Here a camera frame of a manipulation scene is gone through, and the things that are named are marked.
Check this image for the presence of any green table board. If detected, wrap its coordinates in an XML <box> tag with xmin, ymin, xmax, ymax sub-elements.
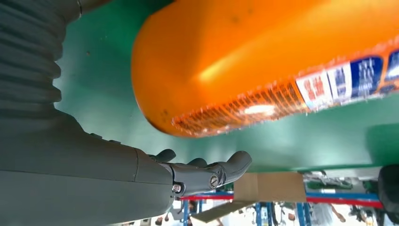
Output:
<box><xmin>53</xmin><ymin>0</ymin><xmax>399</xmax><ymax>173</ymax></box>

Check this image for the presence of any blue metal shelving rack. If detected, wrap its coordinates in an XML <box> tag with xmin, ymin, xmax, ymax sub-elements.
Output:
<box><xmin>181</xmin><ymin>190</ymin><xmax>384</xmax><ymax>226</ymax></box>

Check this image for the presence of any black case with yellow label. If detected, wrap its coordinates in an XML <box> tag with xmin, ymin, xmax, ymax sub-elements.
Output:
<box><xmin>377</xmin><ymin>164</ymin><xmax>399</xmax><ymax>216</ymax></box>

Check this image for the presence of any red metal rail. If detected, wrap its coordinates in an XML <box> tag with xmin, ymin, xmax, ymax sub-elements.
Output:
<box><xmin>180</xmin><ymin>194</ymin><xmax>384</xmax><ymax>209</ymax></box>

